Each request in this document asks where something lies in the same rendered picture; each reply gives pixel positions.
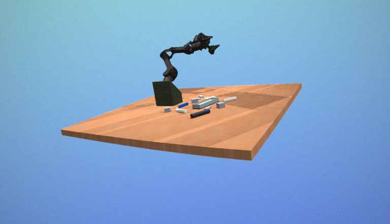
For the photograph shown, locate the computer keyboard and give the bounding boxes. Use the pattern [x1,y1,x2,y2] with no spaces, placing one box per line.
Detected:
[192,98,219,109]

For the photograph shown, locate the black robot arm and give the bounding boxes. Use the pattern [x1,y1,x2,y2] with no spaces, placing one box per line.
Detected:
[160,35,199,82]

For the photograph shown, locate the black cylinder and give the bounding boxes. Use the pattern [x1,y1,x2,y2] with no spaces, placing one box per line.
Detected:
[190,109,210,118]

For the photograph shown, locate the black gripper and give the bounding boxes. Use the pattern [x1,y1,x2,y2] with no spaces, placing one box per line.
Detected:
[196,33,220,54]

